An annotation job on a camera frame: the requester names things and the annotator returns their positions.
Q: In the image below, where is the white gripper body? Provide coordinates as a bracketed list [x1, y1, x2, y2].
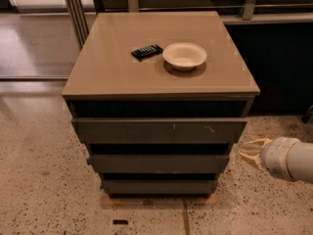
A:
[261, 137, 300, 182]

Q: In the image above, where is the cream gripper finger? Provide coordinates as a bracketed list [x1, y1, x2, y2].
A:
[240, 152, 262, 170]
[238, 138, 271, 155]

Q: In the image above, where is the grey top drawer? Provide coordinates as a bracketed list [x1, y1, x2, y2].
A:
[71, 117, 246, 144]

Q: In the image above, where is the grey drawer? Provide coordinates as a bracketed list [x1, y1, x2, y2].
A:
[89, 155, 229, 173]
[71, 117, 246, 144]
[101, 180, 217, 195]

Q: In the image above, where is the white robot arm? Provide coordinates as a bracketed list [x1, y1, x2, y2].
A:
[238, 137, 313, 183]

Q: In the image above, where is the grey drawer cabinet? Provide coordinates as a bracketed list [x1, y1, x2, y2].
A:
[62, 11, 261, 200]

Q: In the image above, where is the grey bottom drawer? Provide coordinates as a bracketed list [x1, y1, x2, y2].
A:
[101, 180, 217, 195]

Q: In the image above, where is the grey middle drawer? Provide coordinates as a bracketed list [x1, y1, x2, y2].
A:
[89, 155, 229, 173]

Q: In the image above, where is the white paper bowl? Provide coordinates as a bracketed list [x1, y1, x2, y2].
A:
[162, 42, 207, 71]

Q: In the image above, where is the black chip bag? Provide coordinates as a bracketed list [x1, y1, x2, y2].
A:
[131, 44, 163, 62]

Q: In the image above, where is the metal railing shelf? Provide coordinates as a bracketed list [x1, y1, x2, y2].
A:
[93, 0, 313, 24]

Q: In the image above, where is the black floor marker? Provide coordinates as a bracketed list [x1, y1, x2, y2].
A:
[112, 219, 129, 225]

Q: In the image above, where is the metal window frame post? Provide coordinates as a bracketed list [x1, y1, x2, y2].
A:
[66, 0, 89, 49]

